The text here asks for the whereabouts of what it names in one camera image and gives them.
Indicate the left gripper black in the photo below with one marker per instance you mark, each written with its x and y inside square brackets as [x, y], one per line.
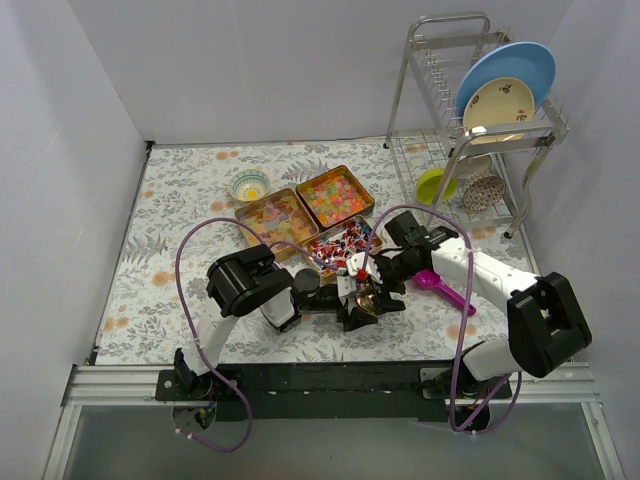
[343, 307]

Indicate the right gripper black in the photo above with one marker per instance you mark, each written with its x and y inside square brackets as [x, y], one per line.
[381, 275]

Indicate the magenta plastic scoop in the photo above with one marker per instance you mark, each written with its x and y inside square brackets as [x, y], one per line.
[427, 280]

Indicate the gold round tin lid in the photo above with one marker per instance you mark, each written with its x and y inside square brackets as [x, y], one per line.
[367, 299]

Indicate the tin of lollipops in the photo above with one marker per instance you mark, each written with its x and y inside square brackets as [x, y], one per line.
[336, 245]

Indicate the tin of jelly candies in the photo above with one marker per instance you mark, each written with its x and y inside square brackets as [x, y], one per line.
[280, 216]

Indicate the tin of star candies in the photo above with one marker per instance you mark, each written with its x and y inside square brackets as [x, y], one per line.
[335, 196]

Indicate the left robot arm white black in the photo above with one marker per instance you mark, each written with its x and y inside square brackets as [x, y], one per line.
[251, 280]

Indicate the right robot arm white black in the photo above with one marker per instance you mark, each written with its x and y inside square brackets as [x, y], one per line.
[546, 325]

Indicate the lime green bowl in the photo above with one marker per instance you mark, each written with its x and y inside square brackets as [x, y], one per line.
[427, 184]

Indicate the patterned dark bowl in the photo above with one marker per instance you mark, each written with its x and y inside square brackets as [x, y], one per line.
[483, 191]

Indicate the metal dish rack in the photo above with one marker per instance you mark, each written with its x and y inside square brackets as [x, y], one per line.
[438, 51]

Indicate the white bowl in rack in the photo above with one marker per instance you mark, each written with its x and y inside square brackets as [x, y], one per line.
[471, 165]

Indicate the patterned ceramic bowl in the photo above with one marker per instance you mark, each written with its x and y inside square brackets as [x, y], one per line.
[249, 185]

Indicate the floral tablecloth mat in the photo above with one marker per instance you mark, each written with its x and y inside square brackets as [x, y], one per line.
[182, 223]

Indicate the cream plate with flowers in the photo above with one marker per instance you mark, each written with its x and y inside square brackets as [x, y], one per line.
[501, 101]

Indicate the blue plate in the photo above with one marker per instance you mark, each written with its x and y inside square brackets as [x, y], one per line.
[530, 62]

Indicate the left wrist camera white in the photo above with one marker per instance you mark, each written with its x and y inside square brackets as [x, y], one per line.
[346, 286]

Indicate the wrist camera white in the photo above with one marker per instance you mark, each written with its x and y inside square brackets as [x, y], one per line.
[360, 261]
[346, 286]

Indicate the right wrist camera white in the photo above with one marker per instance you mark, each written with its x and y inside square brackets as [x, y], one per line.
[360, 261]

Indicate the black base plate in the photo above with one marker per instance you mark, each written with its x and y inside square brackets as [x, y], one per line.
[342, 390]

